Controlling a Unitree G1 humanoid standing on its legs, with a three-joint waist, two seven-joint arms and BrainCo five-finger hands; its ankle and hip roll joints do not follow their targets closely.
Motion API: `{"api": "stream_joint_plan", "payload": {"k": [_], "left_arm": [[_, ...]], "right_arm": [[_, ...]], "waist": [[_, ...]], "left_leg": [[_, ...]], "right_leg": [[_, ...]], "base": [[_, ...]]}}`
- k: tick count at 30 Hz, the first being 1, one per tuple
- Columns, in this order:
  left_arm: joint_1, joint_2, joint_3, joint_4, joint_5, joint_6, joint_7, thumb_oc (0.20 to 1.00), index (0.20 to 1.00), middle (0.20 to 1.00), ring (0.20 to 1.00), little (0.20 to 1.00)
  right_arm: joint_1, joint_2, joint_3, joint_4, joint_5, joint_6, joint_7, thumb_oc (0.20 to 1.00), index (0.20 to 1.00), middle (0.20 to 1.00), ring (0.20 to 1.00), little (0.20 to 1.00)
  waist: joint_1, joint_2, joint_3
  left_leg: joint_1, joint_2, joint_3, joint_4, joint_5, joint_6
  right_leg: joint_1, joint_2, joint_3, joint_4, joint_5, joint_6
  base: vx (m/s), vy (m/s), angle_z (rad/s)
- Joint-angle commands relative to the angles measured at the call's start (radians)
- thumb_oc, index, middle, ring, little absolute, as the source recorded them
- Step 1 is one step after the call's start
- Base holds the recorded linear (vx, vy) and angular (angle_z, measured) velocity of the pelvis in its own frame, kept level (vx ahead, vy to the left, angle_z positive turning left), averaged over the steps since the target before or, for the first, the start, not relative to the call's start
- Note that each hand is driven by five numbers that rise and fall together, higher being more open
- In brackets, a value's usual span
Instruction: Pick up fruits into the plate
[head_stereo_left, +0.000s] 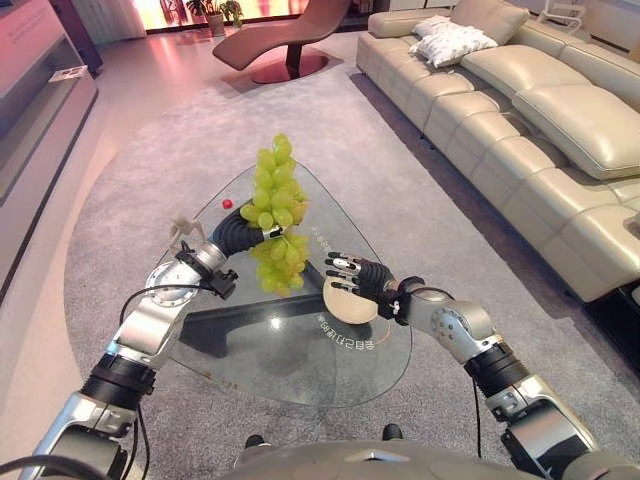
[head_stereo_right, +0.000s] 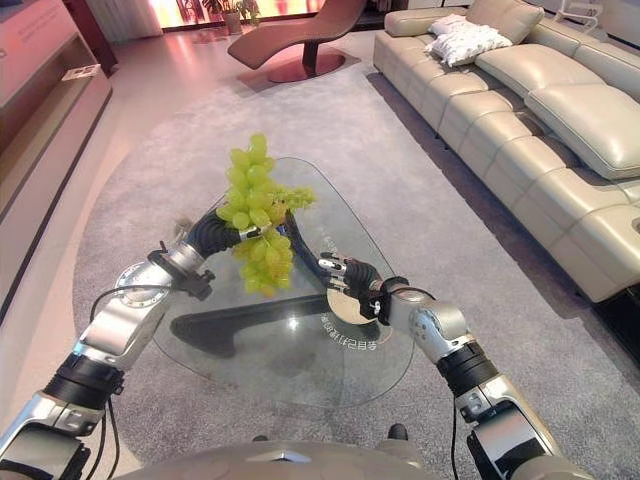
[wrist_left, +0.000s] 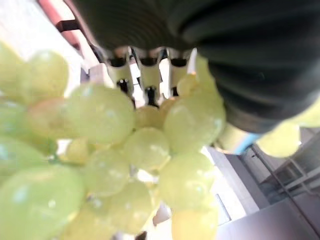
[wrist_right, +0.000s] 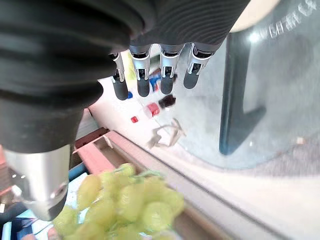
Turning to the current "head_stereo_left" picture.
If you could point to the white tv cabinet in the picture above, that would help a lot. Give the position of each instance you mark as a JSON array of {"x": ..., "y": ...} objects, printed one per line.
[{"x": 37, "y": 115}]

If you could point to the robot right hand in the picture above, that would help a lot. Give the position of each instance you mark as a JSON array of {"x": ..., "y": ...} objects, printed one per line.
[{"x": 369, "y": 280}]

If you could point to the white frame chair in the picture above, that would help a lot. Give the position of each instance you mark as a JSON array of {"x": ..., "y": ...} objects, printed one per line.
[{"x": 562, "y": 12}]

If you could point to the beige leather sofa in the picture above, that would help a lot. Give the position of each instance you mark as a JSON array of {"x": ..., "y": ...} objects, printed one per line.
[{"x": 520, "y": 125}]

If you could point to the potted green plant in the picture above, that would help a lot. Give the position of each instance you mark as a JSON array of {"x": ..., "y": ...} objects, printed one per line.
[{"x": 220, "y": 12}]

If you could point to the white patterned cushion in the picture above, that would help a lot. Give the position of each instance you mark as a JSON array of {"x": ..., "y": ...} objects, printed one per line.
[{"x": 452, "y": 40}]

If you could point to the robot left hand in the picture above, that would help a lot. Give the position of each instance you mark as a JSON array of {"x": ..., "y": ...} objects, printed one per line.
[{"x": 235, "y": 234}]

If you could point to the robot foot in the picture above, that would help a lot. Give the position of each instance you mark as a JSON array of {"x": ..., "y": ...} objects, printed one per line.
[
  {"x": 254, "y": 442},
  {"x": 392, "y": 432}
]

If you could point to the brown lounge chair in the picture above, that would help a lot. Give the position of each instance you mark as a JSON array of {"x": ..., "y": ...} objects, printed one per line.
[{"x": 280, "y": 42}]

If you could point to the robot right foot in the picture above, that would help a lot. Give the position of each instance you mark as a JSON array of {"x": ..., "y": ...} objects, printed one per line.
[{"x": 392, "y": 432}]

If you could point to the robot silver torso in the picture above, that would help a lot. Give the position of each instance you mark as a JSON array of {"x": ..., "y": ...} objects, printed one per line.
[{"x": 400, "y": 462}]

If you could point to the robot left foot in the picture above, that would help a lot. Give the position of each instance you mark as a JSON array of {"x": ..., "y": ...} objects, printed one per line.
[{"x": 254, "y": 442}]

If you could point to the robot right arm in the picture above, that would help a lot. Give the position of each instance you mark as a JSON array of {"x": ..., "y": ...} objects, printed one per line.
[{"x": 490, "y": 370}]

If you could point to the grey carpet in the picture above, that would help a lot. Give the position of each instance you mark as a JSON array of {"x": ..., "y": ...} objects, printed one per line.
[{"x": 280, "y": 200}]

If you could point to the beige round plate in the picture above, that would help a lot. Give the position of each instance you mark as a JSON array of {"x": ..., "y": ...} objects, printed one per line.
[{"x": 347, "y": 304}]

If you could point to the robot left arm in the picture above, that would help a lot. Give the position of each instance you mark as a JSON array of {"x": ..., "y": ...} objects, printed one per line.
[{"x": 125, "y": 350}]

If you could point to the green grape bunch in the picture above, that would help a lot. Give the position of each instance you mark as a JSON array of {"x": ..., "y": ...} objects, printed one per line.
[{"x": 279, "y": 210}]

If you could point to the glass coffee table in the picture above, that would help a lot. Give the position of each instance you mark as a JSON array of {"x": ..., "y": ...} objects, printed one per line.
[{"x": 300, "y": 320}]

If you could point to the beige figurine ornament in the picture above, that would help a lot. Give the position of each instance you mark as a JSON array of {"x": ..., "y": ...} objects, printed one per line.
[{"x": 182, "y": 227}]

